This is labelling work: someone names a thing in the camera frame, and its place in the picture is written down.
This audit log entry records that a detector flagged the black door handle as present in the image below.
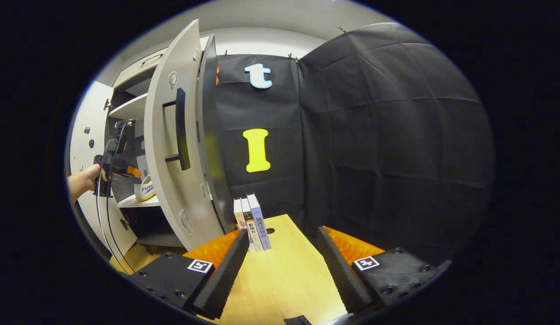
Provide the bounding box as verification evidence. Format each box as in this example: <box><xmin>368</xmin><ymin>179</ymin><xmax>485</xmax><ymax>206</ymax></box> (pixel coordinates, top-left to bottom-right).
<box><xmin>163</xmin><ymin>88</ymin><xmax>191</xmax><ymax>171</ymax></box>

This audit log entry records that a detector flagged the white cabinet shelf board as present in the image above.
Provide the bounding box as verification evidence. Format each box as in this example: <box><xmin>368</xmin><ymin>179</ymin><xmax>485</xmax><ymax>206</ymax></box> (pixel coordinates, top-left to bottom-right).
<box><xmin>117</xmin><ymin>194</ymin><xmax>161</xmax><ymax>208</ymax></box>
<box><xmin>107</xmin><ymin>93</ymin><xmax>149</xmax><ymax>120</ymax></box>

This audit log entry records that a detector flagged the white cabinet drawer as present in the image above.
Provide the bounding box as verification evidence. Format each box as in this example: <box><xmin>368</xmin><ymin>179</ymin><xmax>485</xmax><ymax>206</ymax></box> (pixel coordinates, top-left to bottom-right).
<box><xmin>112</xmin><ymin>36</ymin><xmax>210</xmax><ymax>88</ymax></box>

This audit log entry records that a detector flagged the lavender spine book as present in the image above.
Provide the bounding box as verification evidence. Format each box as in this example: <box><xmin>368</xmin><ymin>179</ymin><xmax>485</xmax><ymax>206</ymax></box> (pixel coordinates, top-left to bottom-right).
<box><xmin>247</xmin><ymin>193</ymin><xmax>272</xmax><ymax>250</ymax></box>

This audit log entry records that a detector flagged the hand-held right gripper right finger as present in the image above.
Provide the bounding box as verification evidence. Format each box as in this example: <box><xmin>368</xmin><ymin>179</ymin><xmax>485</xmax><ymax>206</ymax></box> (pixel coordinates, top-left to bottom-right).
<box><xmin>317</xmin><ymin>226</ymin><xmax>452</xmax><ymax>314</ymax></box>

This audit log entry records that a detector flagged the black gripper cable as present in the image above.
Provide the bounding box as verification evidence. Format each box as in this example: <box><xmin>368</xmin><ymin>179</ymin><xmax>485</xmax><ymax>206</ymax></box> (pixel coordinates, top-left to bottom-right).
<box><xmin>95</xmin><ymin>135</ymin><xmax>127</xmax><ymax>274</ymax></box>
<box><xmin>105</xmin><ymin>120</ymin><xmax>137</xmax><ymax>274</ymax></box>

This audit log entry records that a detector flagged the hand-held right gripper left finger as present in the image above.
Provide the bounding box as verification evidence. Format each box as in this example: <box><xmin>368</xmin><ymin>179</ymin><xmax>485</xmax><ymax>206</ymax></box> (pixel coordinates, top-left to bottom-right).
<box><xmin>129</xmin><ymin>229</ymin><xmax>250</xmax><ymax>320</ymax></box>

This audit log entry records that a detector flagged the black backdrop cloth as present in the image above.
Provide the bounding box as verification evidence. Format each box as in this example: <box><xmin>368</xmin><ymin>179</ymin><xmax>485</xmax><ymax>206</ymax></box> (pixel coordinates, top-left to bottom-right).
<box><xmin>215</xmin><ymin>22</ymin><xmax>495</xmax><ymax>267</ymax></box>

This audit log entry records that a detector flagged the white shoe cabinet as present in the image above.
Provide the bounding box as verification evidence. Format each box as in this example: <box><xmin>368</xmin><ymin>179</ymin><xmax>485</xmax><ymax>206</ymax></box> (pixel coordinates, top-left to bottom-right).
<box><xmin>104</xmin><ymin>35</ymin><xmax>238</xmax><ymax>249</ymax></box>

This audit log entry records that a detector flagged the white canvas shoe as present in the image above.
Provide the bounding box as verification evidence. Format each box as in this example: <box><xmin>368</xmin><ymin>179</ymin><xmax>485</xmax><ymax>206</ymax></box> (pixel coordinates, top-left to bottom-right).
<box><xmin>134</xmin><ymin>175</ymin><xmax>156</xmax><ymax>202</ymax></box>

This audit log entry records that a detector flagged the white spine book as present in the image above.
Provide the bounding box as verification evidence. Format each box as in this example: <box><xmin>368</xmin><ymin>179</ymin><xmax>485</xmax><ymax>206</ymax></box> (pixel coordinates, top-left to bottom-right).
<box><xmin>241</xmin><ymin>197</ymin><xmax>264</xmax><ymax>251</ymax></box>

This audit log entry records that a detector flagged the white shoe cabinet door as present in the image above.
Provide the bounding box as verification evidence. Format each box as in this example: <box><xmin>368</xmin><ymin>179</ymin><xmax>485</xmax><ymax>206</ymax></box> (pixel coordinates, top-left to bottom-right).
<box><xmin>144</xmin><ymin>19</ymin><xmax>233</xmax><ymax>251</ymax></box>
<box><xmin>69</xmin><ymin>81</ymin><xmax>138</xmax><ymax>258</ymax></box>

